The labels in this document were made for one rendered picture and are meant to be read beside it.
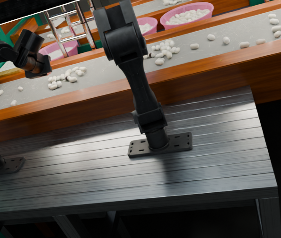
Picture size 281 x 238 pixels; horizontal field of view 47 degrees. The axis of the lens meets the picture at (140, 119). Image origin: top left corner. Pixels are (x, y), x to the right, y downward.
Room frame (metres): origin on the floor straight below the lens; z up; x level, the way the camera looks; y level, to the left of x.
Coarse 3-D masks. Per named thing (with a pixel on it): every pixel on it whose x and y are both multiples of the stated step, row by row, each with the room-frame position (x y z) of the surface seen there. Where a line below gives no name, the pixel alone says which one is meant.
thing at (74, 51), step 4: (52, 44) 1.83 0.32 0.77; (64, 44) 1.82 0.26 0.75; (68, 44) 1.80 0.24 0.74; (72, 44) 1.78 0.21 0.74; (76, 44) 1.67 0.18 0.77; (44, 48) 1.82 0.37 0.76; (48, 48) 1.82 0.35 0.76; (52, 48) 1.82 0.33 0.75; (56, 48) 1.82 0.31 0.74; (72, 48) 1.63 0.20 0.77; (76, 48) 1.67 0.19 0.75; (40, 52) 1.79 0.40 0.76; (44, 52) 1.80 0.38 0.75; (48, 52) 1.81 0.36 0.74; (68, 52) 1.60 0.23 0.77; (72, 52) 1.63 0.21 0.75; (76, 52) 1.67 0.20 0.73; (60, 56) 1.58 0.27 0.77; (52, 60) 1.57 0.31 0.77
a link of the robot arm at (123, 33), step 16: (112, 32) 0.70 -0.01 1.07; (128, 32) 0.69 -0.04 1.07; (112, 48) 0.68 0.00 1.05; (128, 48) 0.68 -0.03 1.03; (128, 64) 0.69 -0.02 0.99; (128, 80) 0.72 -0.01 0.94; (144, 80) 0.71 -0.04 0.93; (144, 96) 0.73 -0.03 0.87; (144, 112) 0.75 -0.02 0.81; (160, 112) 0.75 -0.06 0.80
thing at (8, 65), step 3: (6, 63) 1.75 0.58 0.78; (9, 63) 1.73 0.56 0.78; (12, 63) 1.71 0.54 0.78; (3, 66) 1.72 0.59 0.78; (6, 66) 1.70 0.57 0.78; (9, 66) 1.68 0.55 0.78; (12, 66) 1.67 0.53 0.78; (0, 69) 1.68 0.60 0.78; (3, 69) 1.67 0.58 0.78; (6, 69) 1.65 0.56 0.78
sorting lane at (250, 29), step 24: (240, 24) 1.25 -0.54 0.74; (264, 24) 1.17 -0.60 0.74; (216, 48) 1.12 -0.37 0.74; (240, 48) 1.05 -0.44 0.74; (72, 72) 1.40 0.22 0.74; (96, 72) 1.30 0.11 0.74; (120, 72) 1.22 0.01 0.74; (0, 96) 1.42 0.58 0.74; (24, 96) 1.33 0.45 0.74; (48, 96) 1.24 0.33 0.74
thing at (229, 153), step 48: (240, 96) 0.86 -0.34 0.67; (0, 144) 1.12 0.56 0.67; (48, 144) 0.99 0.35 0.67; (96, 144) 0.89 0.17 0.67; (240, 144) 0.65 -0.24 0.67; (0, 192) 0.82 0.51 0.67; (48, 192) 0.74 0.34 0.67; (96, 192) 0.67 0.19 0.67; (144, 192) 0.60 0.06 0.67; (192, 192) 0.55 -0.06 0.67; (240, 192) 0.50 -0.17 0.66
